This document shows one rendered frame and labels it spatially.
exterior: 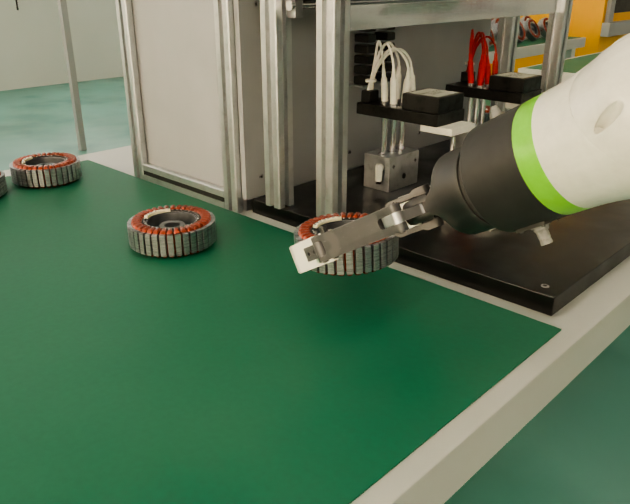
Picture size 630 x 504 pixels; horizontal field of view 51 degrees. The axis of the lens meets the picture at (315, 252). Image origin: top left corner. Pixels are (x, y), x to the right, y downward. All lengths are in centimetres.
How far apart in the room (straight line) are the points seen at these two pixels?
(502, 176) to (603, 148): 8
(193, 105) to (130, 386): 55
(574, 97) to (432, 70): 83
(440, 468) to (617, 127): 27
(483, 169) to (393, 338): 21
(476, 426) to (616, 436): 135
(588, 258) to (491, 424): 32
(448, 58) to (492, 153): 83
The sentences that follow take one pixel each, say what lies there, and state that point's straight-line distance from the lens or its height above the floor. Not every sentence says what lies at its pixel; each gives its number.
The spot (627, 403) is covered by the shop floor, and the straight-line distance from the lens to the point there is 202.
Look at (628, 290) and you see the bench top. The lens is 82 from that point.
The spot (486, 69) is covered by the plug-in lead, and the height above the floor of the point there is 93.
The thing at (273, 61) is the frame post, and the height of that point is 97.
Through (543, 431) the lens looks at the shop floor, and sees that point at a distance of 184.
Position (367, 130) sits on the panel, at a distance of 115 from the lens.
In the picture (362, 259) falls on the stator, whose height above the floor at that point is 81.
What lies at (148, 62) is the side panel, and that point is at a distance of 112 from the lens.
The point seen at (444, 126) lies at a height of 88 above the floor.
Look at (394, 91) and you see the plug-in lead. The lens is 98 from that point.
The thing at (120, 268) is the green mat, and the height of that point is 75.
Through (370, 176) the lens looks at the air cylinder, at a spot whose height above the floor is 79.
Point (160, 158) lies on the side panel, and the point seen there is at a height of 79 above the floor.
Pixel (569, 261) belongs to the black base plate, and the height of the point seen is 77.
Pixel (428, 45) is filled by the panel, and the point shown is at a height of 96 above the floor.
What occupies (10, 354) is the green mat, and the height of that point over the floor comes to 75.
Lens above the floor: 108
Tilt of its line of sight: 23 degrees down
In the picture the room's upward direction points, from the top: straight up
